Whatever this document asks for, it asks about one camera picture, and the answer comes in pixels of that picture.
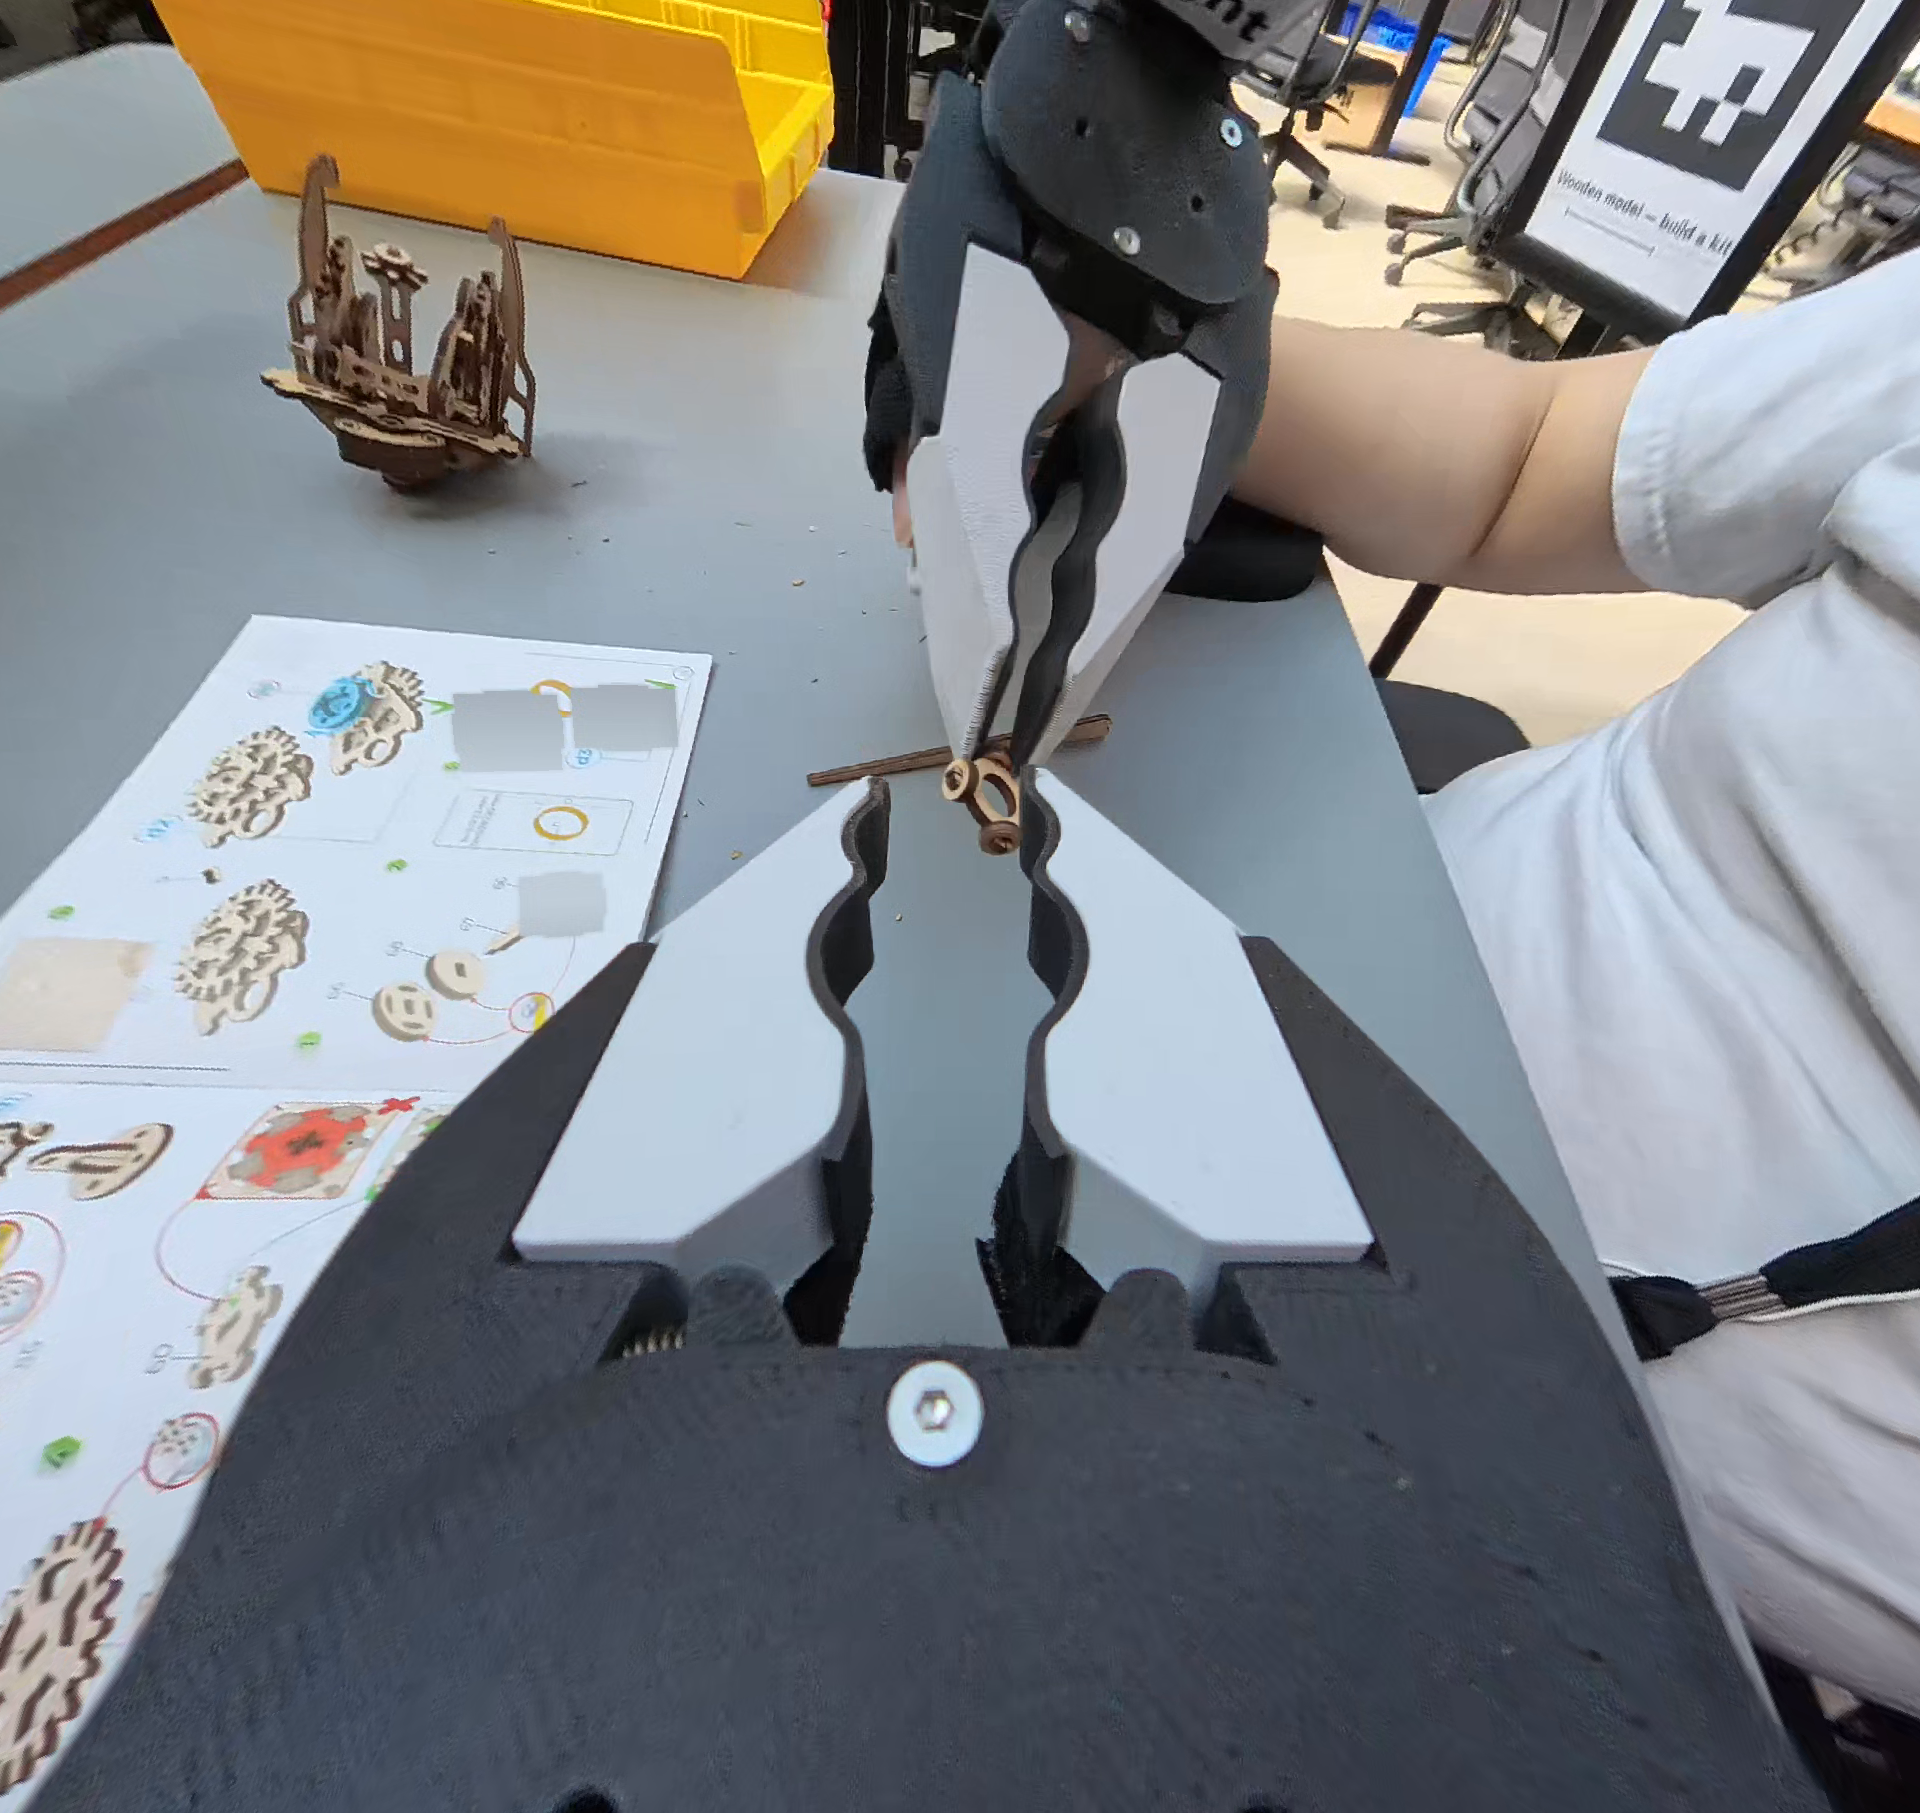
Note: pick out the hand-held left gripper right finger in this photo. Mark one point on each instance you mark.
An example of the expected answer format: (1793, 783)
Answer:
(1199, 1095)

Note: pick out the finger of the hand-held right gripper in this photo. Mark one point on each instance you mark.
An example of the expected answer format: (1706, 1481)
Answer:
(974, 496)
(1166, 496)

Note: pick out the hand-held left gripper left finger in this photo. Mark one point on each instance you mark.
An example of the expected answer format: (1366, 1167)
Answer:
(704, 1095)

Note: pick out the person's right forearm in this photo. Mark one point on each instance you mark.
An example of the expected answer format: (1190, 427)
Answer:
(1399, 464)

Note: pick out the grey desk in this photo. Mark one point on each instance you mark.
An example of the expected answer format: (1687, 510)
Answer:
(677, 496)

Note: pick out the thin wooden stick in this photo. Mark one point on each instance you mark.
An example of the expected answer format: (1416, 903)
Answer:
(886, 768)

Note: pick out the black office chair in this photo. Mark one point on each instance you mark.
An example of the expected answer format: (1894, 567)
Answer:
(1483, 120)

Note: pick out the printed assembly instruction booklet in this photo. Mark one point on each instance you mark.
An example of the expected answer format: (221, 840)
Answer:
(300, 867)

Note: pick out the person in white shirt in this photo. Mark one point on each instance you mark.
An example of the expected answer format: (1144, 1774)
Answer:
(1698, 944)

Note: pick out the brown wooden ship model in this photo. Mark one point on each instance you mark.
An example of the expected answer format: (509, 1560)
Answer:
(405, 359)

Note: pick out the black framed marker sign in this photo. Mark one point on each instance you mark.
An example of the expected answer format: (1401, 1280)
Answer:
(1726, 87)

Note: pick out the yellow plastic bin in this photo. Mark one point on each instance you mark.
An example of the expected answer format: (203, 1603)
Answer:
(496, 87)

